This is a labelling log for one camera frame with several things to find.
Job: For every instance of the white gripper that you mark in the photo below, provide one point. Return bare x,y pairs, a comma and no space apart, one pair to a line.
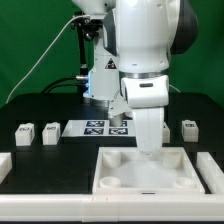
147,98

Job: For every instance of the white square tabletop tray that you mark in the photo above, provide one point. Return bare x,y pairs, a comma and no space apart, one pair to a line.
126,170

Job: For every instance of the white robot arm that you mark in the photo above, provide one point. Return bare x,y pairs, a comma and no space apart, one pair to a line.
133,42

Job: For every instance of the white sheet with fiducial tags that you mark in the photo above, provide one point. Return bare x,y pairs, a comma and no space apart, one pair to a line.
93,128

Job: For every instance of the white left fence piece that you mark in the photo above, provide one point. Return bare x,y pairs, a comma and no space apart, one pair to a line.
5,165

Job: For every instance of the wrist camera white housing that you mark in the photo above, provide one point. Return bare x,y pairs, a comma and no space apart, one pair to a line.
118,109

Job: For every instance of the black camera on stand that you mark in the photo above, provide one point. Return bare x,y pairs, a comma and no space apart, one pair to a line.
81,40

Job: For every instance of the white right fence rail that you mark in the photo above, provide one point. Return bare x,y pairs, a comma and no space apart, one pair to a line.
211,172

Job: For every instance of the white fence rail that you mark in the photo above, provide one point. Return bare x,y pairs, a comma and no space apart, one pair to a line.
92,208
211,172

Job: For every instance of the white front fence rail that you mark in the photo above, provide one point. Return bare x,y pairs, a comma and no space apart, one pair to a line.
92,208

